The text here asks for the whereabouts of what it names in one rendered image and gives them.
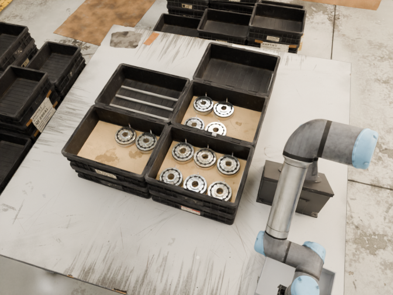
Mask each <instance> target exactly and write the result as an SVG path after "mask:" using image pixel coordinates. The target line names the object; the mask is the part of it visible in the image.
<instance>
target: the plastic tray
mask: <svg viewBox="0 0 393 295"><path fill-rule="evenodd" d="M295 269H296V268H294V267H291V266H289V265H286V264H284V263H281V262H279V261H277V260H274V259H271V258H269V257H266V259H265V262H264V265H263V268H262V271H261V274H260V277H259V280H258V283H257V287H256V290H255V292H254V295H277V292H278V288H277V287H278V286H279V285H280V284H281V285H283V286H285V287H288V286H289V285H290V284H291V283H292V280H293V277H294V273H295ZM336 273H337V272H334V271H332V270H330V269H327V268H325V267H323V268H322V272H321V275H320V279H319V285H318V286H319V295H332V293H333V287H334V283H335V278H336Z"/></svg>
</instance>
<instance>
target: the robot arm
mask: <svg viewBox="0 0 393 295"><path fill-rule="evenodd" d="M377 140H378V133H377V132H376V131H372V130H371V129H368V128H361V127H357V126H352V125H348V124H343V123H340V122H335V121H330V120H327V119H313V120H310V121H308V122H305V123H304V124H300V126H299V127H298V128H297V129H296V130H295V131H294V132H293V133H292V134H291V136H290V137H289V138H288V140H287V142H286V144H285V146H284V150H283V153H282V155H283V157H284V162H283V166H282V169H281V173H280V178H279V181H278V184H277V188H276V191H275V195H274V199H273V203H272V206H271V210H270V214H269V217H268V221H267V225H266V230H265V231H259V233H258V235H257V238H256V241H255V244H254V250H255V251H256V252H258V253H260V254H262V255H264V256H265V257H269V258H271V259H274V260H277V261H279V262H281V263H284V264H286V265H289V266H291V267H294V268H296V269H295V273H294V277H293V280H292V283H291V284H290V285H289V286H288V287H285V286H283V285H281V284H280V285H279V286H278V287H277V288H278V292H277V295H319V286H318V285H319V279H320V275H321V272H322V268H323V265H324V263H325V262H324V261H325V255H326V251H325V248H324V247H323V246H322V245H320V244H318V243H316V242H311V241H305V242H304V243H303V245H299V244H297V243H294V242H291V241H289V240H287V238H288V234H289V231H290V227H291V224H292V220H293V217H294V214H295V210H296V207H297V203H298V200H299V196H300V193H301V190H302V186H303V183H304V180H317V178H318V159H319V158H322V159H326V160H330V161H333V162H337V163H341V164H345V165H348V166H351V167H354V168H356V169H364V170H365V169H367V168H368V167H369V165H370V162H371V159H372V156H373V153H374V150H375V146H376V144H377Z"/></svg>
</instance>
